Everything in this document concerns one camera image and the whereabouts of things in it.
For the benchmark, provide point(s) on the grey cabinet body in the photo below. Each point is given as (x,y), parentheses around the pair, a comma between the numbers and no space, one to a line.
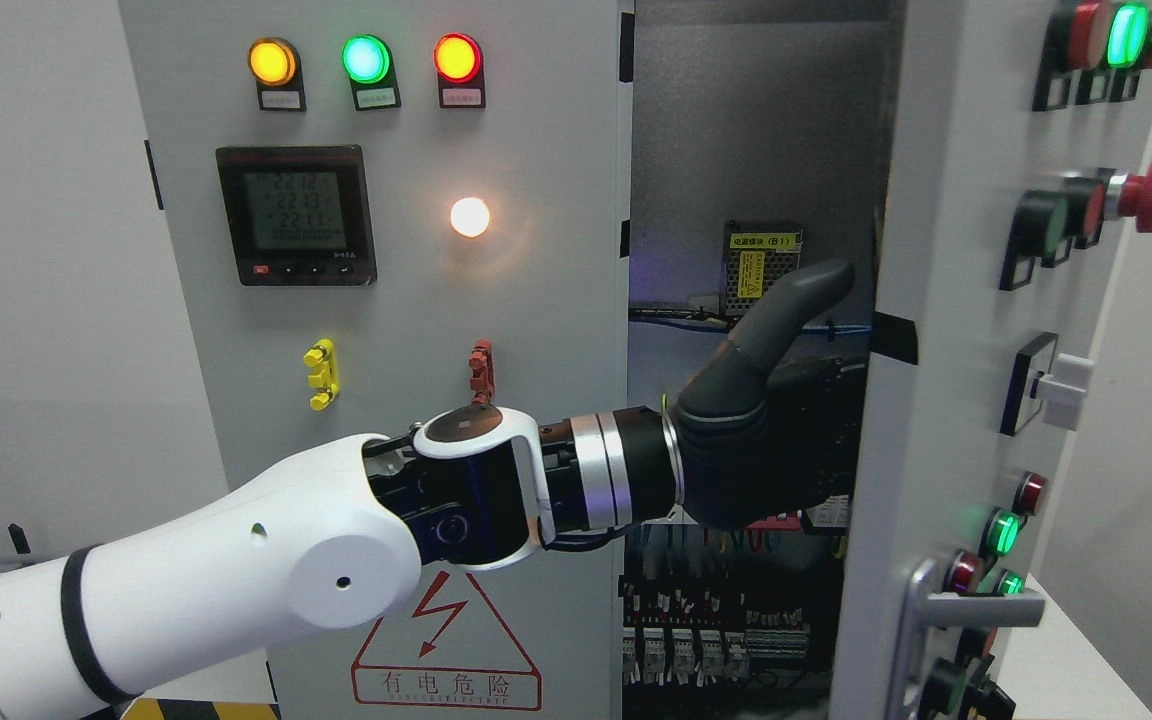
(757,111)

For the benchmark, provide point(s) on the red terminal post block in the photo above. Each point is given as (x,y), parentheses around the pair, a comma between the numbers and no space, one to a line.
(482,380)

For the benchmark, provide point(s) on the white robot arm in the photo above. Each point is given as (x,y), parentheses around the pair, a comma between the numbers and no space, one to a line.
(324,540)

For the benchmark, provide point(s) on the right door rotary switch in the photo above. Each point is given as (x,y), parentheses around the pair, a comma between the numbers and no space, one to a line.
(1045,383)

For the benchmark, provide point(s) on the yellow terminal post block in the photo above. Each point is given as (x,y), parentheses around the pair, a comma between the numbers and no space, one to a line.
(321,361)

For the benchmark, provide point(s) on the red indicator lamp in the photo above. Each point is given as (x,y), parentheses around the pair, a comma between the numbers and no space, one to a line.
(459,67)

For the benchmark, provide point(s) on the grey cabinet door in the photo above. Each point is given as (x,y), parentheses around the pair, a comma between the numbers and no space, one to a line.
(1008,115)
(547,284)

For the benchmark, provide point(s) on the black digital power meter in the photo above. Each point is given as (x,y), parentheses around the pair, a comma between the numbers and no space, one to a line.
(298,215)

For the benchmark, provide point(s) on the white glowing indicator lamp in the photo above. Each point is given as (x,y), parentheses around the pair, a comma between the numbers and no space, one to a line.
(470,216)

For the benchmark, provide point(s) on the black box at left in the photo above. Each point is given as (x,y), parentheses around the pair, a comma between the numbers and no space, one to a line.
(19,538)

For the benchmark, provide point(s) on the green indicator lamp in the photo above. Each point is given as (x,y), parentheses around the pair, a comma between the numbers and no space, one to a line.
(371,73)

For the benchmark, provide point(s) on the red emergency stop button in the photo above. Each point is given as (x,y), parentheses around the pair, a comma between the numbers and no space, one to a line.
(1129,195)

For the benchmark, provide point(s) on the perforated metal power supply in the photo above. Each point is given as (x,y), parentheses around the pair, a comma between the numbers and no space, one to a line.
(754,256)

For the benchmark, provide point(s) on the silver door handle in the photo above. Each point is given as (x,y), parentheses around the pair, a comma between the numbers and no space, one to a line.
(926,680)

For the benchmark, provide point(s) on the yellow indicator lamp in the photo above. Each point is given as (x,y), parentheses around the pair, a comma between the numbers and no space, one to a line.
(276,68)

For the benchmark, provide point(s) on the red electric hazard sticker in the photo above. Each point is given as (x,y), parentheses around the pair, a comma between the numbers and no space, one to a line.
(449,647)

